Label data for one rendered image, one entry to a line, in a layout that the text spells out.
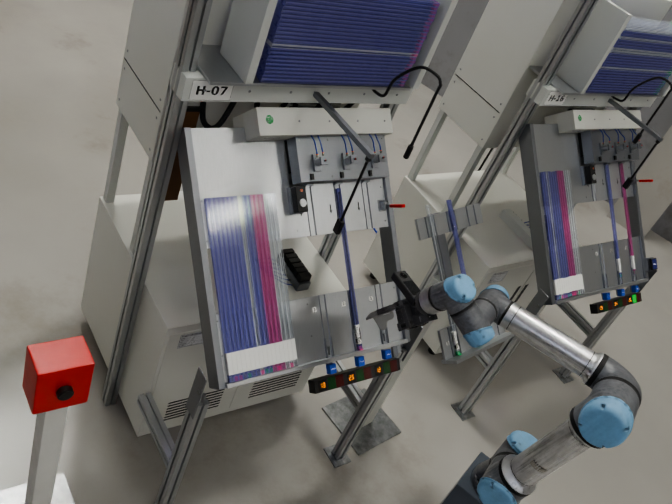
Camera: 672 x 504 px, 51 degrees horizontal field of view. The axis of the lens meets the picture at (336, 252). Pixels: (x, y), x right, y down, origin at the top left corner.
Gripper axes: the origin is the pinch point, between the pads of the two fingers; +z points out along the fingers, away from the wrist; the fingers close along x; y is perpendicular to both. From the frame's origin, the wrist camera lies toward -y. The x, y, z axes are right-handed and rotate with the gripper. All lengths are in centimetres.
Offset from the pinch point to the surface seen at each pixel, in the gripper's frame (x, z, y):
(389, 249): 18.9, 10.5, -21.2
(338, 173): -3.3, -2.8, -43.6
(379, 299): 11.1, 13.3, -6.1
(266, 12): -38, -38, -72
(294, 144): -17, -4, -53
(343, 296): -2.9, 12.5, -9.1
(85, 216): -28, 156, -93
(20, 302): -68, 132, -51
